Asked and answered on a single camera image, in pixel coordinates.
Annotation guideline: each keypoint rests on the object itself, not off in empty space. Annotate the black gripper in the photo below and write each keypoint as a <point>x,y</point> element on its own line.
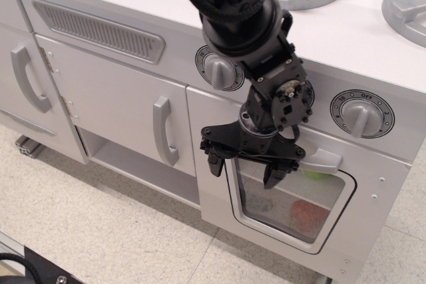
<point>229,141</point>

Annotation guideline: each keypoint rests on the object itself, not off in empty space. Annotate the white oven door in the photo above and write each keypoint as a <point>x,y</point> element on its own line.
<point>359,196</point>

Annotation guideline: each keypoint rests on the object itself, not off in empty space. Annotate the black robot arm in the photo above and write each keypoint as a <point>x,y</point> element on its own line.
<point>253,34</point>

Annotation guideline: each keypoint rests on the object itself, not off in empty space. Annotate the green toy cabbage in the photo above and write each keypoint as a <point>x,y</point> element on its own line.
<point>316,175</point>

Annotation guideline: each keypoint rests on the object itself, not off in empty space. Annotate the red toy bell pepper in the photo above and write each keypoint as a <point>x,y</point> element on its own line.
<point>306,216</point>

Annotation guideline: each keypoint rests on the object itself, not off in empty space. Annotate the grey middle control knob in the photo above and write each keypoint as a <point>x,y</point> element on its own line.
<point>309,94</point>

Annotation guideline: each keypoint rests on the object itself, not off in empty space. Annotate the grey control knob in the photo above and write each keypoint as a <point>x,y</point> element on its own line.
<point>309,94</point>
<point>220,73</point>
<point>362,114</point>

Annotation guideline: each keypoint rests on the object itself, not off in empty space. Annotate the grey left control knob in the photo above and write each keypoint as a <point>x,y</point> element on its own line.
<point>220,73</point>

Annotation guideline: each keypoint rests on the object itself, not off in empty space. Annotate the white cabinet door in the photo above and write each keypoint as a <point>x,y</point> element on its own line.
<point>115,102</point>

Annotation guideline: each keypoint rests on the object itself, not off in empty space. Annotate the grey right control knob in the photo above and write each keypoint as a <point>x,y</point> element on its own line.
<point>362,114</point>

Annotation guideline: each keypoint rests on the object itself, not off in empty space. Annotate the white toy kitchen unit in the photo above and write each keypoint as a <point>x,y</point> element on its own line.
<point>125,218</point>

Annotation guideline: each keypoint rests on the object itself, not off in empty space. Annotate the white left fridge door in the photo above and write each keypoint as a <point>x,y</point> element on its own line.
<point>53,129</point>

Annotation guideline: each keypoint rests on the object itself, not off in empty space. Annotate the silver stove burner right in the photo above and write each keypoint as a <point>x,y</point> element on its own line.
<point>401,17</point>

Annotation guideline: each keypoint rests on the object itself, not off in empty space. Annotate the silver vent grille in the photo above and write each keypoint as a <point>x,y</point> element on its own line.
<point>101,32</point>

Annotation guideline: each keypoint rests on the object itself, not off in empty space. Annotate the silver oven door handle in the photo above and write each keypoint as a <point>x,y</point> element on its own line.
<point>321,161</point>

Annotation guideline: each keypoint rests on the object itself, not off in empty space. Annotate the silver cabinet door handle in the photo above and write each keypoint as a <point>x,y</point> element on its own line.
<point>161,110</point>

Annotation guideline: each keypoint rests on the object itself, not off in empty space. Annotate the aluminium frame rail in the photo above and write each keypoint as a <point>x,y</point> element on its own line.
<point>28,147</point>

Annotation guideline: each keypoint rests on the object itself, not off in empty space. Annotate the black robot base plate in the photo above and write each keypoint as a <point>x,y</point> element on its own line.
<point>37,269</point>

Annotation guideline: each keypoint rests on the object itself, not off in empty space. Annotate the silver fridge door handle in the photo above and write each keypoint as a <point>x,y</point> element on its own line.
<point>19,60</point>

